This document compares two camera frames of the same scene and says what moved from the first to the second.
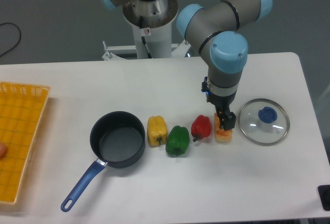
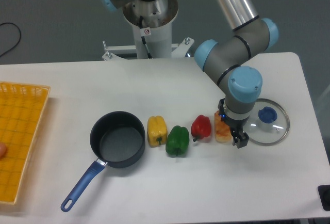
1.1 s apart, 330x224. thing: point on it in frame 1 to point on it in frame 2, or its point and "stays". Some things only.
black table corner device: x=324 y=193 stays
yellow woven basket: x=22 y=106 stays
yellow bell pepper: x=157 y=131 stays
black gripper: x=222 y=107 to x=235 y=125
